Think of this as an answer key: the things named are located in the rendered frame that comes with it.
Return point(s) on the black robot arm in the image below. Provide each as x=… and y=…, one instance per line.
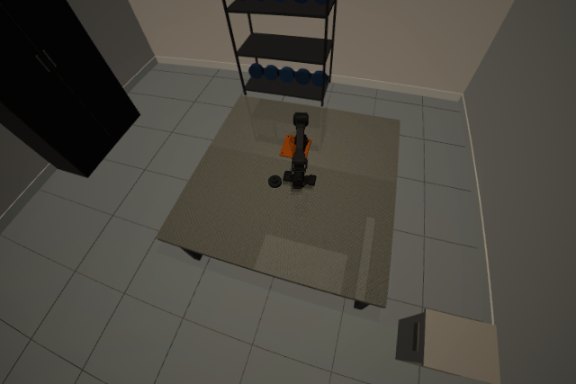
x=300, y=121

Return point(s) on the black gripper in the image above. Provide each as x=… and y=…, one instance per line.
x=308, y=179

